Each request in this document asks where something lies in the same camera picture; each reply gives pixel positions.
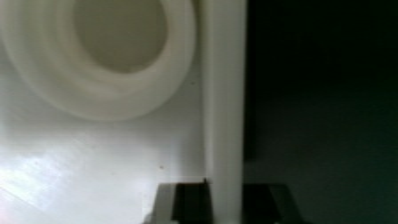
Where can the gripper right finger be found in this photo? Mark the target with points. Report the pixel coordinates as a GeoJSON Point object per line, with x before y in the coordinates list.
{"type": "Point", "coordinates": [269, 205]}

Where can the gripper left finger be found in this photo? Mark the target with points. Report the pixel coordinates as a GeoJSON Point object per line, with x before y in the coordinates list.
{"type": "Point", "coordinates": [182, 204]}

